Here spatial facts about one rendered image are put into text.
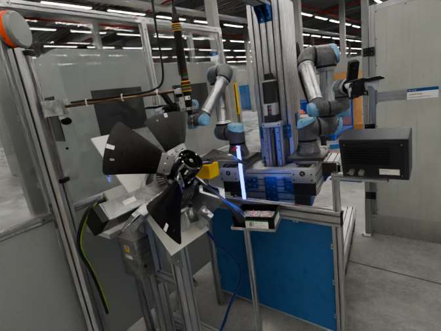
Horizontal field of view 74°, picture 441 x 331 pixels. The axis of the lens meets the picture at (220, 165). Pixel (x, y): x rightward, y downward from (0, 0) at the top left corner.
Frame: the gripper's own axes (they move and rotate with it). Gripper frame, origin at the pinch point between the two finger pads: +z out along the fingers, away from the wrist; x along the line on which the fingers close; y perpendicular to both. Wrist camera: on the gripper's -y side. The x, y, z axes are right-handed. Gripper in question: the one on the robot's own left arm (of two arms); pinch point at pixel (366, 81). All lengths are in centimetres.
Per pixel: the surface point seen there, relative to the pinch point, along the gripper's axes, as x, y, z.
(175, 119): 87, -5, -17
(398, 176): -1.2, 39.8, 12.9
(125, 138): 103, -5, 14
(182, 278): 104, 71, 1
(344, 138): 14.3, 20.9, 4.3
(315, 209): 30, 56, -9
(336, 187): 19.7, 44.8, -3.1
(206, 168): 83, 29, -44
